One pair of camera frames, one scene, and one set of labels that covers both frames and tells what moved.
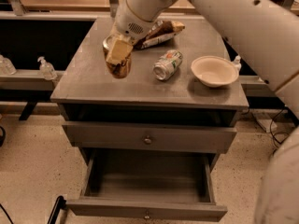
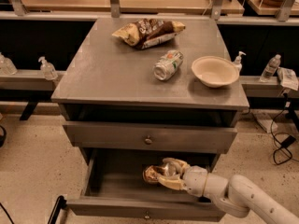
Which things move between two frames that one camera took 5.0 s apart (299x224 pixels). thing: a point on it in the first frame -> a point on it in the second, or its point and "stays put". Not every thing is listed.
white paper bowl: [214, 71] stays put
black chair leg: [61, 203] stays put
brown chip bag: [161, 31] stays put
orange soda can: [118, 71] -> [150, 174]
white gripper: [130, 22] -> [195, 179]
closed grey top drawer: [149, 137] stays put
